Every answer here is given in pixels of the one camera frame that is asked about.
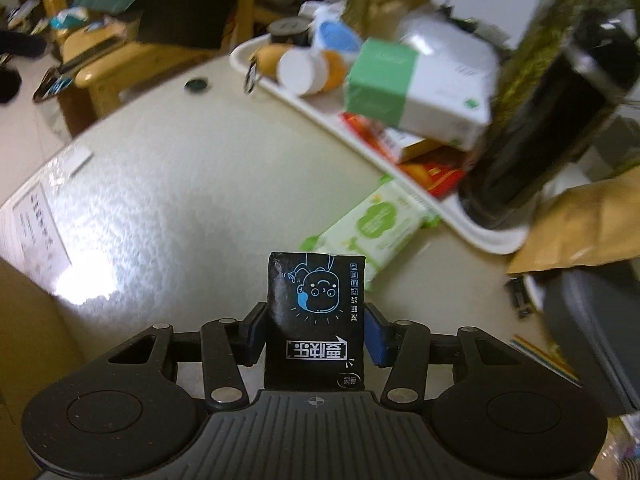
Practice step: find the dark shoe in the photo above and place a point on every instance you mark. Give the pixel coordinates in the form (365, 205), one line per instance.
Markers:
(7, 85)
(20, 42)

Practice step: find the white plastic bag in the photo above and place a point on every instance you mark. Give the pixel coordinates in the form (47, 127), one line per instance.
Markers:
(440, 45)

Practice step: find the orange and white box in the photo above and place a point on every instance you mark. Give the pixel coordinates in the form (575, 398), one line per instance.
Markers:
(405, 145)

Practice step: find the grey zip case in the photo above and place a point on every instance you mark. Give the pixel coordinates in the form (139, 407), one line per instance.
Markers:
(595, 330)

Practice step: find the wooden chair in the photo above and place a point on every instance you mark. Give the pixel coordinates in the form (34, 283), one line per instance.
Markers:
(125, 70)

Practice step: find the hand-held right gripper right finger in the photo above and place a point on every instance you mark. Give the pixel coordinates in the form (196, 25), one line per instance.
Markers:
(376, 335)

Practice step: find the calligraphy paper sheet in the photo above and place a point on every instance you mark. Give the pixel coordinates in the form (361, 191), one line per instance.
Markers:
(30, 240)

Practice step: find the black thermos bottle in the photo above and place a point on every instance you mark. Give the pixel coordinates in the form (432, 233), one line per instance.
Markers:
(540, 135)

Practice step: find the orange bottle white cap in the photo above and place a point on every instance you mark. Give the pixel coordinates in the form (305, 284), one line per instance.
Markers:
(300, 72)

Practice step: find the white plastic tray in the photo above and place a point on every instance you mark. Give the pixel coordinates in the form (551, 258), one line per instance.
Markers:
(310, 110)

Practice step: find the black round canister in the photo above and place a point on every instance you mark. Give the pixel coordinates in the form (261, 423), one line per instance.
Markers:
(290, 32)

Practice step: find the black tissue packet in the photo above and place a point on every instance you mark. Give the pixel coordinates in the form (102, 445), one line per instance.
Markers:
(315, 320)

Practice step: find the brown paper envelope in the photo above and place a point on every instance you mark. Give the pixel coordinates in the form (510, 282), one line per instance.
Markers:
(590, 225)

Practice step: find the brown cardboard box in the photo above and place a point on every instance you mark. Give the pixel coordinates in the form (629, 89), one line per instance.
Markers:
(25, 320)

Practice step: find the small dark round lid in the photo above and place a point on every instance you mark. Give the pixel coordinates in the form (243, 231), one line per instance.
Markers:
(196, 85)

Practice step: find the green and white tissue box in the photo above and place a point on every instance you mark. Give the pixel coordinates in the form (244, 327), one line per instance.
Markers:
(400, 90)

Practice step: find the red snack packet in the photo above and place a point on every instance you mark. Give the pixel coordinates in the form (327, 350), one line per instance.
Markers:
(440, 175)

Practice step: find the green wipes packet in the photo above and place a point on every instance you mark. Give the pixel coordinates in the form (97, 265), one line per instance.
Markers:
(380, 225)

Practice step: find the bundle of coloured sticks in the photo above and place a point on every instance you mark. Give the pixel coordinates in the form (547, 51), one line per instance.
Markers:
(545, 360)

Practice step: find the black cloth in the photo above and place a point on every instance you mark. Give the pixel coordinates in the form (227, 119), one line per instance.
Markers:
(190, 5)

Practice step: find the small black clip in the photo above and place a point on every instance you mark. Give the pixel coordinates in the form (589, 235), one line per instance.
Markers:
(520, 296)

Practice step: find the white spray bottle blue label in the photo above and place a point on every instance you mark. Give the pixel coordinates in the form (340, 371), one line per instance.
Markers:
(332, 32)

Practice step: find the black smartphone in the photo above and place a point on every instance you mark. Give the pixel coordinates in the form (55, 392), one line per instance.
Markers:
(80, 61)

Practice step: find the smartphone with blue screen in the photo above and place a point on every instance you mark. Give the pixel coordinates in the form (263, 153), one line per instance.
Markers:
(52, 85)

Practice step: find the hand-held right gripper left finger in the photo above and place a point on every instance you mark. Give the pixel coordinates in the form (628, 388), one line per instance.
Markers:
(257, 332)

